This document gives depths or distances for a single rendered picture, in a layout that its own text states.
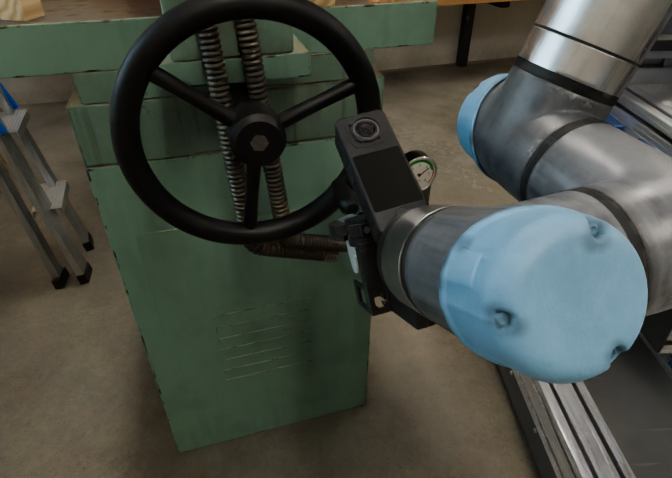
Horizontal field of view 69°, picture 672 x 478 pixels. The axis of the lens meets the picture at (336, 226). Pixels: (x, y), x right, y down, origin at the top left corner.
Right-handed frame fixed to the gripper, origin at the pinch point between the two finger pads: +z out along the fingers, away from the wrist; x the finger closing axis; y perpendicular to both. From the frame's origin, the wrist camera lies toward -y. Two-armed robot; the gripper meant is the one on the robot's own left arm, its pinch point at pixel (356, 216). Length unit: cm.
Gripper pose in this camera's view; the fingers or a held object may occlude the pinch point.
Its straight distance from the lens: 53.9
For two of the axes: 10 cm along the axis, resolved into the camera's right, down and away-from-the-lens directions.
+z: -2.0, -0.6, 9.8
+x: 9.6, -2.2, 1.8
